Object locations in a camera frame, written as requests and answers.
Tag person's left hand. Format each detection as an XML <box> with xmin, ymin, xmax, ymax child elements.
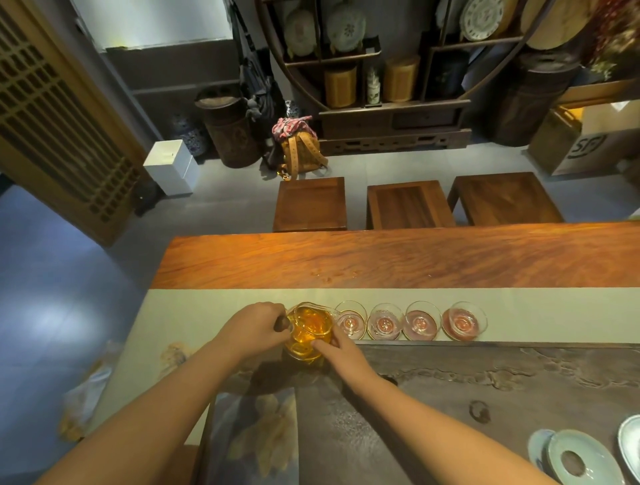
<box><xmin>215</xmin><ymin>302</ymin><xmax>294</xmax><ymax>358</ymax></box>

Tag person's right hand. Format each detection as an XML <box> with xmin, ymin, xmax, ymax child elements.
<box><xmin>307</xmin><ymin>325</ymin><xmax>385</xmax><ymax>394</ymax></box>

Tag glass pitcher with amber tea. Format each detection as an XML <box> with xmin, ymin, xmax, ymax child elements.
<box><xmin>281</xmin><ymin>302</ymin><xmax>342</xmax><ymax>364</ymax></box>

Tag person's left forearm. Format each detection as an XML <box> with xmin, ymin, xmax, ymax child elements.
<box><xmin>34</xmin><ymin>336</ymin><xmax>247</xmax><ymax>485</ymax></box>

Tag person's right forearm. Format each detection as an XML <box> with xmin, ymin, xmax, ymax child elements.
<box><xmin>345</xmin><ymin>369</ymin><xmax>557</xmax><ymax>485</ymax></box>

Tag small glass teacup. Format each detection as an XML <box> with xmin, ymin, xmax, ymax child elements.
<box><xmin>333</xmin><ymin>300</ymin><xmax>369</xmax><ymax>338</ymax></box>
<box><xmin>441</xmin><ymin>301</ymin><xmax>489</xmax><ymax>343</ymax></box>
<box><xmin>366</xmin><ymin>303</ymin><xmax>405</xmax><ymax>341</ymax></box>
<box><xmin>403</xmin><ymin>300</ymin><xmax>443</xmax><ymax>342</ymax></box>

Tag beige table runner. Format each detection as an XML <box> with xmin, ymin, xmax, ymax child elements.
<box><xmin>86</xmin><ymin>287</ymin><xmax>640</xmax><ymax>448</ymax></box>

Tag grey painted cloth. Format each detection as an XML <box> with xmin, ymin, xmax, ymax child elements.
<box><xmin>199</xmin><ymin>389</ymin><xmax>302</xmax><ymax>485</ymax></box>

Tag wooden stool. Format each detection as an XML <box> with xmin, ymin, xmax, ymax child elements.
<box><xmin>272</xmin><ymin>177</ymin><xmax>348</xmax><ymax>233</ymax></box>
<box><xmin>446</xmin><ymin>172</ymin><xmax>566</xmax><ymax>227</ymax></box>
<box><xmin>366</xmin><ymin>180</ymin><xmax>457</xmax><ymax>231</ymax></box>

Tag dark stone tea tray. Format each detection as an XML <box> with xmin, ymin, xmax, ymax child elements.
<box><xmin>294</xmin><ymin>342</ymin><xmax>640</xmax><ymax>485</ymax></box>

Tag tan leather backpack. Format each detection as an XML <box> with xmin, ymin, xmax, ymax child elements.
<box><xmin>276</xmin><ymin>131</ymin><xmax>329</xmax><ymax>182</ymax></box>

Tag white box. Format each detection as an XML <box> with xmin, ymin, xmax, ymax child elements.
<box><xmin>143</xmin><ymin>139</ymin><xmax>201</xmax><ymax>197</ymax></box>

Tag pink patterned cloth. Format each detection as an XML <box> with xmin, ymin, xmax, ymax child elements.
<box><xmin>271</xmin><ymin>115</ymin><xmax>318</xmax><ymax>144</ymax></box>

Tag dark carved wooden barrel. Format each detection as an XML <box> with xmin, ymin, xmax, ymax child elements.
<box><xmin>194</xmin><ymin>85</ymin><xmax>264</xmax><ymax>169</ymax></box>

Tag blue white porcelain vase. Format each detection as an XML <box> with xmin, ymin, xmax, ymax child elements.
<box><xmin>170</xmin><ymin>115</ymin><xmax>211</xmax><ymax>159</ymax></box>

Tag round dark wooden shelf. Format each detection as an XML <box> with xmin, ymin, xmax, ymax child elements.
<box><xmin>254</xmin><ymin>0</ymin><xmax>558</xmax><ymax>157</ymax></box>

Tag yellow woven canister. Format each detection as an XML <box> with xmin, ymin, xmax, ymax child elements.
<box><xmin>323</xmin><ymin>65</ymin><xmax>359</xmax><ymax>109</ymax></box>
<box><xmin>383</xmin><ymin>54</ymin><xmax>422</xmax><ymax>104</ymax></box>

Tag grey hanging bag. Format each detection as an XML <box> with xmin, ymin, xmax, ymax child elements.
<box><xmin>227</xmin><ymin>0</ymin><xmax>276</xmax><ymax>132</ymax></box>

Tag pale celadon saucer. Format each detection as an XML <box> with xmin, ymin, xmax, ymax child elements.
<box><xmin>527</xmin><ymin>428</ymin><xmax>557</xmax><ymax>471</ymax></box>

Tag white painted bottle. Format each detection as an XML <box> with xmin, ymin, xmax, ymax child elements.
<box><xmin>366</xmin><ymin>67</ymin><xmax>382</xmax><ymax>106</ymax></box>

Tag wrapped round tea cake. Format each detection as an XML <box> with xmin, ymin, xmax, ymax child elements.
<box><xmin>283</xmin><ymin>7</ymin><xmax>319</xmax><ymax>58</ymax></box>
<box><xmin>326</xmin><ymin>1</ymin><xmax>367</xmax><ymax>51</ymax></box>

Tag pale celadon gaiwan lid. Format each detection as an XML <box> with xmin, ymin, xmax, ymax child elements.
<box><xmin>546</xmin><ymin>429</ymin><xmax>627</xmax><ymax>485</ymax></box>

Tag wooden lattice door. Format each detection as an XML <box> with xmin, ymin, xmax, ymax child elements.
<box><xmin>0</xmin><ymin>0</ymin><xmax>148</xmax><ymax>247</ymax></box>

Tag large dark wooden barrel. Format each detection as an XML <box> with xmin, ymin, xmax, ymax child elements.
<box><xmin>494</xmin><ymin>49</ymin><xmax>578</xmax><ymax>149</ymax></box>

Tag pale celadon bowl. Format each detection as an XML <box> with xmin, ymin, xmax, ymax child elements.
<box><xmin>616</xmin><ymin>414</ymin><xmax>640</xmax><ymax>471</ymax></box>

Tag cardboard box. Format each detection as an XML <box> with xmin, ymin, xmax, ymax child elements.
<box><xmin>526</xmin><ymin>99</ymin><xmax>640</xmax><ymax>177</ymax></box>

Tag decorated white plate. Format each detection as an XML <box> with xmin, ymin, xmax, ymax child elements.
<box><xmin>459</xmin><ymin>0</ymin><xmax>507</xmax><ymax>42</ymax></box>

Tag round wooden board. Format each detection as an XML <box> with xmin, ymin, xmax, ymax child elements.
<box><xmin>519</xmin><ymin>0</ymin><xmax>599</xmax><ymax>51</ymax></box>

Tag red dried flowers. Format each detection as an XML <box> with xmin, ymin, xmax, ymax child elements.
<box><xmin>589</xmin><ymin>0</ymin><xmax>640</xmax><ymax>82</ymax></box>

